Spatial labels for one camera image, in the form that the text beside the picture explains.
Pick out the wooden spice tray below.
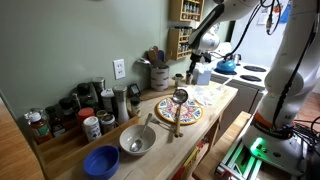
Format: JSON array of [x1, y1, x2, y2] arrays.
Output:
[[31, 114, 139, 180]]

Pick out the red yellow package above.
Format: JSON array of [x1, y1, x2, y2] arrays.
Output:
[[171, 138, 209, 180]]

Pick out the white fridge paper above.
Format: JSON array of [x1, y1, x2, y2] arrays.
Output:
[[257, 7, 270, 26]]

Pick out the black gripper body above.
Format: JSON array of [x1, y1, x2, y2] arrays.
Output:
[[190, 49, 206, 65]]

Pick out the white spice shaker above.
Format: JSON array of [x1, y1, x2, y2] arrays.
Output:
[[82, 115, 103, 143]]

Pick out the metal fork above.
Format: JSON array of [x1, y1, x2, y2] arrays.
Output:
[[149, 117, 176, 132]]

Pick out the small wooden spice rack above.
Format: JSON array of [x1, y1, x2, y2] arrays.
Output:
[[169, 0, 206, 23]]

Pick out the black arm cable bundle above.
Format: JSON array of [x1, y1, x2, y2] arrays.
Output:
[[224, 0, 319, 131]]

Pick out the white plastic spatula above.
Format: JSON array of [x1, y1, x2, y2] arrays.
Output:
[[216, 77, 233, 93]]

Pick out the blue utensil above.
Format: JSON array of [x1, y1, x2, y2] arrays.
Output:
[[156, 49, 165, 64]]

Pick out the small bottle yellow label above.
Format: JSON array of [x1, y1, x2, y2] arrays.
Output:
[[129, 95, 142, 118]]

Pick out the white tissue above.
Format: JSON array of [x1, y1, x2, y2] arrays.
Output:
[[195, 62, 209, 73]]

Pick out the white refrigerator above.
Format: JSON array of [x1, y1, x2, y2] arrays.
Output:
[[229, 0, 291, 69]]

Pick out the steel pepper mill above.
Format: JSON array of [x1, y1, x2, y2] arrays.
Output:
[[112, 85, 131, 125]]

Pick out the white ceramic bowl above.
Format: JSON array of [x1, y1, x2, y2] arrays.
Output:
[[119, 124, 157, 157]]

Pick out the small shaker jar black lid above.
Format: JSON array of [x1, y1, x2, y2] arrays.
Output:
[[174, 73, 184, 88]]

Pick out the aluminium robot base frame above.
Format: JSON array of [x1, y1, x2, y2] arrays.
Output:
[[214, 131, 309, 180]]

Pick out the colourful patterned plate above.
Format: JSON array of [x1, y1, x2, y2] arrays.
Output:
[[154, 96, 204, 126]]

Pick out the black base cables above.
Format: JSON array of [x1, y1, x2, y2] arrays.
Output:
[[283, 114, 320, 161]]

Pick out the white red utensil crock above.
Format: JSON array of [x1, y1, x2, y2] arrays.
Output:
[[149, 64, 171, 92]]

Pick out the blue fridge sheet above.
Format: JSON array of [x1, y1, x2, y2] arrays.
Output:
[[278, 2, 290, 24]]

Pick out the dark jar black lid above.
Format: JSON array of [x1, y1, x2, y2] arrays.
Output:
[[58, 97, 79, 129]]

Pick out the tall jar silver lid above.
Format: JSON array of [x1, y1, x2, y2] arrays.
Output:
[[91, 77, 107, 101]]

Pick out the blue plastic bowl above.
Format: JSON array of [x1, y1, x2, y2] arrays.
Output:
[[83, 144, 121, 180]]

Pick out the blue kettle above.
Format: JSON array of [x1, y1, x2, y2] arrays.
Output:
[[215, 57, 238, 75]]

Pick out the light wooden spatula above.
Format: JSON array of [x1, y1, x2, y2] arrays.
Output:
[[147, 48, 158, 68]]

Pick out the dark sauce bottle white label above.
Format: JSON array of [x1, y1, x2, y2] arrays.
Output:
[[44, 105, 67, 138]]

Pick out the silver metal utensil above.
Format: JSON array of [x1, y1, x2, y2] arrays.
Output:
[[135, 56, 154, 67]]

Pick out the tall bottle black cap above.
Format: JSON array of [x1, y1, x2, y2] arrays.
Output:
[[76, 82, 93, 108]]

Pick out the white wall outlet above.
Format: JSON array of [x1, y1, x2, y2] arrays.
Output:
[[113, 58, 126, 80]]

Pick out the metal spoon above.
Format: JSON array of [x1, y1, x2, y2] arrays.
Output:
[[129, 112, 154, 153]]

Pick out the light blue tissue box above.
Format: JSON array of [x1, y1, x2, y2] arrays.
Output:
[[193, 68, 213, 86]]

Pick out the crumpled white cloth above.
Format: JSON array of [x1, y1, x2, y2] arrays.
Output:
[[191, 84, 223, 108]]

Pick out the white stove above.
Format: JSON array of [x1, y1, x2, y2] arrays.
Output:
[[199, 41, 274, 134]]

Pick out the black kitchen timer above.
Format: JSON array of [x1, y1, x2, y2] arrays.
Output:
[[127, 82, 142, 98]]

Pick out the small jar metal lid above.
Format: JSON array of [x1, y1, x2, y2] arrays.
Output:
[[99, 113, 118, 135]]

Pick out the silver metal pot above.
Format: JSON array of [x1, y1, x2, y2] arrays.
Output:
[[232, 53, 243, 66]]

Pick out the black stove burner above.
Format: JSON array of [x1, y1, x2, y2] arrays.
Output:
[[243, 65, 268, 73], [239, 74, 263, 83]]

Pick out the brown wooden spoon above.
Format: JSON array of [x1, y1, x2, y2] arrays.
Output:
[[162, 50, 173, 65]]

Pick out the metal ladle wooden handle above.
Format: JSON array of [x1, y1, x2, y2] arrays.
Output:
[[171, 88, 190, 138]]

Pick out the hot sauce bottle white cap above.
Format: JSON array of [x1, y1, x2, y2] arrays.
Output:
[[28, 111, 54, 145]]

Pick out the white lid spice container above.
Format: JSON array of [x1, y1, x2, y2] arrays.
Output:
[[100, 88, 116, 114]]

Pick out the red lid spice jar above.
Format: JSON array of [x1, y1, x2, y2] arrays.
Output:
[[77, 107, 97, 126]]

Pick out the large wooden spice rack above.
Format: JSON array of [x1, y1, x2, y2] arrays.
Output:
[[166, 27, 200, 62]]

